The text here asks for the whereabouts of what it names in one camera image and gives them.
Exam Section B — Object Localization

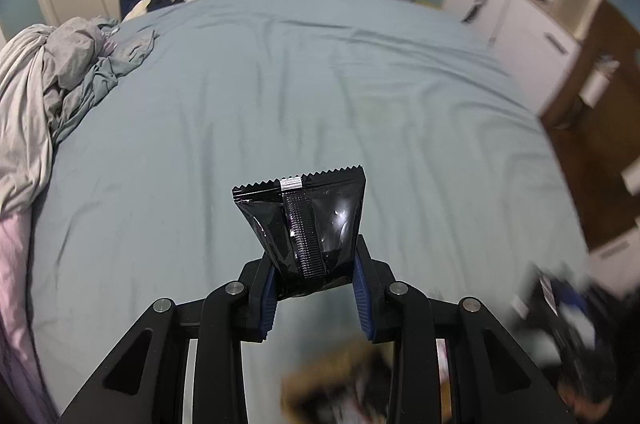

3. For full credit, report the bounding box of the teal bed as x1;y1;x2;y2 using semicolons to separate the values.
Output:
30;0;591;424

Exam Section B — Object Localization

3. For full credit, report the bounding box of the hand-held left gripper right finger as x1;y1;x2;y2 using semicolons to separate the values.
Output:
350;234;576;424

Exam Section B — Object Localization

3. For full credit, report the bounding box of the brown cardboard box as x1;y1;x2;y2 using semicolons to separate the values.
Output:
280;339;396;424

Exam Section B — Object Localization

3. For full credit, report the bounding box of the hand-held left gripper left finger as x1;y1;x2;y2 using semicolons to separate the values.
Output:
60;257;281;424

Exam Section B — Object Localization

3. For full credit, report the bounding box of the white cabinet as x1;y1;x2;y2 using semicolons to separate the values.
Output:
442;0;621;115

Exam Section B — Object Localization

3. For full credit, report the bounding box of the grey lilac duvet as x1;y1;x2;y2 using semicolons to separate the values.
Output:
0;17;161;424

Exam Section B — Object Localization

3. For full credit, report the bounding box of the black snack packet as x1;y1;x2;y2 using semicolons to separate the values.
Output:
231;164;367;302

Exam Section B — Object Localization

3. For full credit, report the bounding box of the brown wooden shelf unit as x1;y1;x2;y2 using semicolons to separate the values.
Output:
540;0;640;250

